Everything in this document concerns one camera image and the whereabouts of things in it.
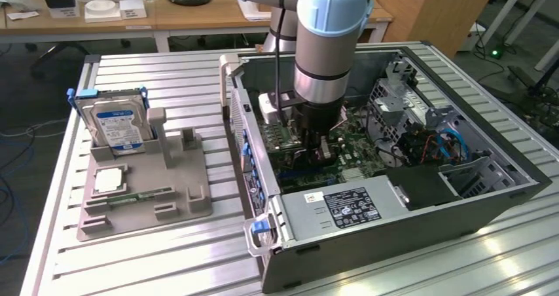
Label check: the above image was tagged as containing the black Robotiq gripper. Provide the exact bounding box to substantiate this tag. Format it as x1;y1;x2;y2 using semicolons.
300;100;346;166

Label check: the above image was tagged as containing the metal socket cover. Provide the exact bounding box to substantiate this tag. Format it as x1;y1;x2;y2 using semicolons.
333;105;350;132

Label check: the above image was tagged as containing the green motherboard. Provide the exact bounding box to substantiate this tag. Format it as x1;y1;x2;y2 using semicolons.
256;104;389;192

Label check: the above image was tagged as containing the silver drive cage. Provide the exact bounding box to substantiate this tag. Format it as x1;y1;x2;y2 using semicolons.
365;58;437;130

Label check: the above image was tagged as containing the grey power supply unit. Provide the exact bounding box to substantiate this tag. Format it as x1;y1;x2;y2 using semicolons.
278;174;410;241

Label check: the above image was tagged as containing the white paper stack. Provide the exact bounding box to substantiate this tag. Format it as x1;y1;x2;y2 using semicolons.
236;0;274;22

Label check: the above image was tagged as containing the silver disk bay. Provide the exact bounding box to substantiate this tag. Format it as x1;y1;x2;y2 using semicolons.
437;155;518;200

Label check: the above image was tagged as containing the black open PC case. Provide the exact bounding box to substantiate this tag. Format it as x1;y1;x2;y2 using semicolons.
217;45;554;294

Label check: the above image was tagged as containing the wooden cabinet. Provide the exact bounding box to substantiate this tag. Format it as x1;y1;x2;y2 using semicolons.
378;0;501;58

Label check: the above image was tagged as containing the grey parts rack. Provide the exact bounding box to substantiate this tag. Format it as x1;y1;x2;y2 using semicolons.
76;107;213;243

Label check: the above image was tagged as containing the wooden desk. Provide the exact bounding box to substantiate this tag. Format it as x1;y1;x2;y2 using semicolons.
0;0;393;53

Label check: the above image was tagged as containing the black stand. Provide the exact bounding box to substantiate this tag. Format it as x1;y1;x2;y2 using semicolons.
505;65;559;97

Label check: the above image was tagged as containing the hard disk with blue caddy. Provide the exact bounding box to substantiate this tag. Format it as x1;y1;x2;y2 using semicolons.
64;84;152;156

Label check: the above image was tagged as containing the green RAM stick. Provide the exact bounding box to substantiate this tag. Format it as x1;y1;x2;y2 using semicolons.
106;191;169;207

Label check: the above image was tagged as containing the silver CPU chip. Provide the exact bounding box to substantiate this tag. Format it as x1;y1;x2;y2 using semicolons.
93;168;125;194

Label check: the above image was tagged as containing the plain white box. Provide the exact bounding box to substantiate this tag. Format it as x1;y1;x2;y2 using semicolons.
117;0;148;20

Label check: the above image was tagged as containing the white box with round hole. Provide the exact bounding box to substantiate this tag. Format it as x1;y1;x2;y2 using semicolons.
82;0;122;24

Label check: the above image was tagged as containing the black and white box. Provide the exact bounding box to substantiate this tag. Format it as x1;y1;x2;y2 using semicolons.
42;0;80;19

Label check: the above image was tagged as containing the white paper tag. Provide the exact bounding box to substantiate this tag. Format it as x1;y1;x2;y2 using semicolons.
6;10;40;20

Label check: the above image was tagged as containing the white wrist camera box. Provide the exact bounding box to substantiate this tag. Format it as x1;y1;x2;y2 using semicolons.
256;92;306;126

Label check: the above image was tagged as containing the orange wire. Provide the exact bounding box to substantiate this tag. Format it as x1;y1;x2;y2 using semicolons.
417;130;438;164

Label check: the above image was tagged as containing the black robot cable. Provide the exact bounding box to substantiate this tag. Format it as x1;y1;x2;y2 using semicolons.
273;0;292;128

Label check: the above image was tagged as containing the blue SATA wire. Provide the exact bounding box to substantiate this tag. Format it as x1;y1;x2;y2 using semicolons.
436;128;470;161

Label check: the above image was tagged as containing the white desk frame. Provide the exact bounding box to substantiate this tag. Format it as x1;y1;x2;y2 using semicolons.
477;0;559;71

